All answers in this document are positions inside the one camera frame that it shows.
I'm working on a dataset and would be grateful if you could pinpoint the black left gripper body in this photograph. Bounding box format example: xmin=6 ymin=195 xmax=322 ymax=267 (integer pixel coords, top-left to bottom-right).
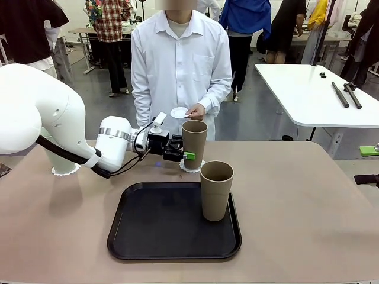
xmin=147 ymin=131 xmax=173 ymax=161

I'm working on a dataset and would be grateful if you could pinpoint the white scalloped paper coaster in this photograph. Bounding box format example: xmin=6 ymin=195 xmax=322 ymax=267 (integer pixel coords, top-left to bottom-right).
xmin=170 ymin=106 xmax=190 ymax=119
xmin=51 ymin=164 xmax=81 ymax=177
xmin=179 ymin=159 xmax=206 ymax=174

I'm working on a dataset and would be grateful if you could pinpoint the brown tall cup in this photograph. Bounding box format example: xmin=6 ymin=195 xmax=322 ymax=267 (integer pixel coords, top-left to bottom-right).
xmin=200 ymin=160 xmax=235 ymax=222
xmin=181 ymin=120 xmax=208 ymax=170

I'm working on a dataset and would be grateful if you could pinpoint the pale green tall cup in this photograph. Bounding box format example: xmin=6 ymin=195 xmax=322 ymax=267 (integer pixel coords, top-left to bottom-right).
xmin=44 ymin=144 xmax=78 ymax=175

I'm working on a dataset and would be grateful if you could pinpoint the person's right forearm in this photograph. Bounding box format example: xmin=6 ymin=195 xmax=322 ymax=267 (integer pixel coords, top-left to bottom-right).
xmin=133 ymin=85 xmax=153 ymax=131

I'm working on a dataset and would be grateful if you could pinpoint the person's left forearm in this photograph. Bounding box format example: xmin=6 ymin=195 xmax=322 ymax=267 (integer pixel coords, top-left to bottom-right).
xmin=197 ymin=76 xmax=233 ymax=115

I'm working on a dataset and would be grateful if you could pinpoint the person's left hand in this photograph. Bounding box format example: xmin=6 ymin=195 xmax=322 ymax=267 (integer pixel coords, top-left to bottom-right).
xmin=187 ymin=104 xmax=207 ymax=121

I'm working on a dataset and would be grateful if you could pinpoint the black rod with clamp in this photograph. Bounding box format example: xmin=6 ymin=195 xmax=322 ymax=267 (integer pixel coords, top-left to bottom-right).
xmin=343 ymin=82 xmax=362 ymax=109

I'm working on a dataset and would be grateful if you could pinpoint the black metal rod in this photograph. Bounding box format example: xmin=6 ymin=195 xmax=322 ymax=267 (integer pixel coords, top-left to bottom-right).
xmin=331 ymin=81 xmax=351 ymax=108

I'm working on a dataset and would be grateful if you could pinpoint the person in white shirt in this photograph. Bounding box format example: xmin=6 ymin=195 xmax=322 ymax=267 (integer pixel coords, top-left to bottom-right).
xmin=131 ymin=0 xmax=233 ymax=141

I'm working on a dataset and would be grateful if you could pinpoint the black plastic tray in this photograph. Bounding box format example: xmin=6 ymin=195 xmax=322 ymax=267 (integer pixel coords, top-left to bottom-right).
xmin=107 ymin=181 xmax=243 ymax=261

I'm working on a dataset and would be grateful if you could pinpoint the person in dark coat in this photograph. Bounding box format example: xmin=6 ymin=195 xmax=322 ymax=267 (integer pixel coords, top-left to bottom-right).
xmin=340 ymin=0 xmax=379 ymax=88

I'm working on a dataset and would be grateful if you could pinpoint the grey desk with equipment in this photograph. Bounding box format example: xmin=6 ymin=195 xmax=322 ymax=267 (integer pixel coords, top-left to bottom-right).
xmin=291 ymin=28 xmax=353 ymax=64

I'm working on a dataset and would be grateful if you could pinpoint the person in grey trousers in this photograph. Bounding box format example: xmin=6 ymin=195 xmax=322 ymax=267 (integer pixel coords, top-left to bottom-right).
xmin=44 ymin=19 xmax=75 ymax=89

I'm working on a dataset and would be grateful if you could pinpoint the black pole stand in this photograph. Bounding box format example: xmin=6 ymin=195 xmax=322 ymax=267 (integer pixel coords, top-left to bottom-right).
xmin=310 ymin=0 xmax=337 ymax=66

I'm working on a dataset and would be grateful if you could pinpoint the person in plaid shirt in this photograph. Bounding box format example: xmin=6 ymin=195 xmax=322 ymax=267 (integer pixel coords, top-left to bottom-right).
xmin=85 ymin=0 xmax=133 ymax=98

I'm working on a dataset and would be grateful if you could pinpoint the person in beige jacket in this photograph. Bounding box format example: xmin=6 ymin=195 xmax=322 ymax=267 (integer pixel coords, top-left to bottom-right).
xmin=348 ymin=11 xmax=364 ymax=29

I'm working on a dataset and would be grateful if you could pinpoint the grey background desk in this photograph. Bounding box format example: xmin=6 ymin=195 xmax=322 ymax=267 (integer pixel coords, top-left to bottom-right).
xmin=68 ymin=26 xmax=134 ymax=75

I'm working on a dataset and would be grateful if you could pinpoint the person in blue jacket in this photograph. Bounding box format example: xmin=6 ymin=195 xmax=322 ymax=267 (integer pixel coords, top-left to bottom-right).
xmin=219 ymin=0 xmax=272 ymax=101

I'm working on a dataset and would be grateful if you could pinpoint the figure in yellow top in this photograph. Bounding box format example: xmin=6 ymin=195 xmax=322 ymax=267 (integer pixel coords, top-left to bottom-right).
xmin=301 ymin=0 xmax=330 ymax=64

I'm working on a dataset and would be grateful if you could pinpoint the person in black shorts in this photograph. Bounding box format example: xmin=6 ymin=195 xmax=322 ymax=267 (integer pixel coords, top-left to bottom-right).
xmin=265 ymin=0 xmax=307 ymax=64

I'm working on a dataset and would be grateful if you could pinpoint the person in black top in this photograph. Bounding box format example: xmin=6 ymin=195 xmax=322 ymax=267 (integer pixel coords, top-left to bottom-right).
xmin=0 ymin=0 xmax=70 ymax=80

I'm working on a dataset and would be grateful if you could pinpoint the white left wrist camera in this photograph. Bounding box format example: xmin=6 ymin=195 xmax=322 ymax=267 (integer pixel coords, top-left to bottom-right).
xmin=149 ymin=111 xmax=168 ymax=134

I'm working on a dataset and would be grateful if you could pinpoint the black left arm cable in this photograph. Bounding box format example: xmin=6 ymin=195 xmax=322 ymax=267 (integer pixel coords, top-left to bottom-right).
xmin=36 ymin=125 xmax=155 ymax=179

